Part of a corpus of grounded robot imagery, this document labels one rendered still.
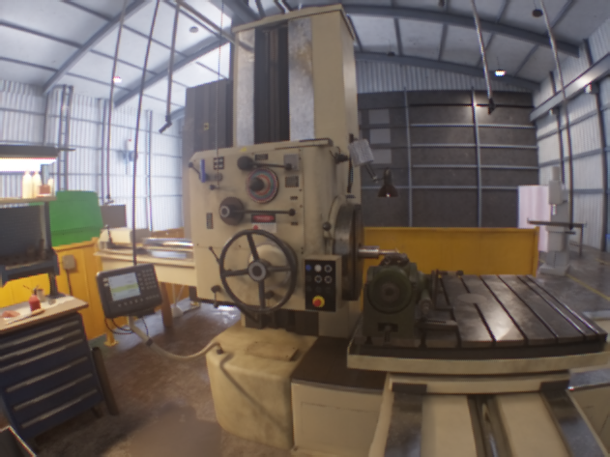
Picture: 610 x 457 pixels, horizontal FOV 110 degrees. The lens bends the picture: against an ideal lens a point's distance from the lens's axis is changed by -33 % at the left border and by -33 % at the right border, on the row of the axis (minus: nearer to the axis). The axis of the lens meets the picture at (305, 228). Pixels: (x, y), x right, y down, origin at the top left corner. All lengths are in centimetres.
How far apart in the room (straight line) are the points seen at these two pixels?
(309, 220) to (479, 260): 282
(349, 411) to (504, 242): 285
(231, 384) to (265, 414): 29
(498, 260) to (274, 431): 309
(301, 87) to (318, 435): 229
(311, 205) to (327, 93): 100
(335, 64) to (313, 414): 225
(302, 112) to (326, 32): 64
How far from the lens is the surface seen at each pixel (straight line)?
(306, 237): 150
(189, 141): 273
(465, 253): 394
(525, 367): 156
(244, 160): 156
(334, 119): 219
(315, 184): 148
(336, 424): 196
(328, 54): 236
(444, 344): 145
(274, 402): 202
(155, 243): 254
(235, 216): 163
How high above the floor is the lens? 161
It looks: 5 degrees down
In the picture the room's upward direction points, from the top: 1 degrees counter-clockwise
